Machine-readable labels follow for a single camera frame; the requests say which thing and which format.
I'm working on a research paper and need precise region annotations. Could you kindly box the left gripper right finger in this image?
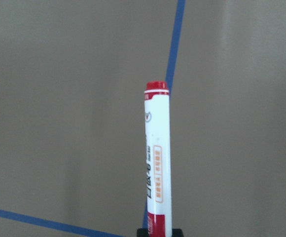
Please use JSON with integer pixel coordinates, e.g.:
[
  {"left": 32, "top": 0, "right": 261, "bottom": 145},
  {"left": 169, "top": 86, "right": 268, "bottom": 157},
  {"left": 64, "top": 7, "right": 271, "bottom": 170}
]
[{"left": 172, "top": 229, "right": 184, "bottom": 237}]

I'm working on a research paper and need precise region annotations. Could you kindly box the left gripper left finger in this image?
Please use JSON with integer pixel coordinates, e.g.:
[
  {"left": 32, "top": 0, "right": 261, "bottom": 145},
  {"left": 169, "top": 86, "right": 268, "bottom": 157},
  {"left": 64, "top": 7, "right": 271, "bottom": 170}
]
[{"left": 136, "top": 228, "right": 148, "bottom": 237}]

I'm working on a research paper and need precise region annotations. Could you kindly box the red white marker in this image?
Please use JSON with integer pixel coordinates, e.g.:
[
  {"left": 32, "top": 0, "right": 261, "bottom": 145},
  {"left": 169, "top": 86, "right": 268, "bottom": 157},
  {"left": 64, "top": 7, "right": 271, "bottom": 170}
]
[{"left": 144, "top": 81, "right": 173, "bottom": 237}]

